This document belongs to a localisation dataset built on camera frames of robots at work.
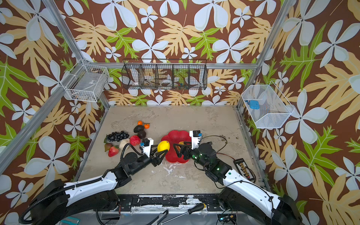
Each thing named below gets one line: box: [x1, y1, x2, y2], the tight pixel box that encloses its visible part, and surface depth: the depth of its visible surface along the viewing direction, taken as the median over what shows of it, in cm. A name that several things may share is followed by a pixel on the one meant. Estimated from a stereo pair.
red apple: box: [129, 135, 142, 146], surface depth 95 cm
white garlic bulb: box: [119, 137, 131, 151], surface depth 95 cm
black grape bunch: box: [103, 130, 130, 144], surface depth 100 cm
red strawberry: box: [108, 145, 120, 158], surface depth 93 cm
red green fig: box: [104, 142, 113, 152], surface depth 95 cm
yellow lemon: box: [157, 140, 171, 153], surface depth 74 cm
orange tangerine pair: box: [137, 120, 150, 129], surface depth 107 cm
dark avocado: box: [133, 124, 145, 133], surface depth 103 cm
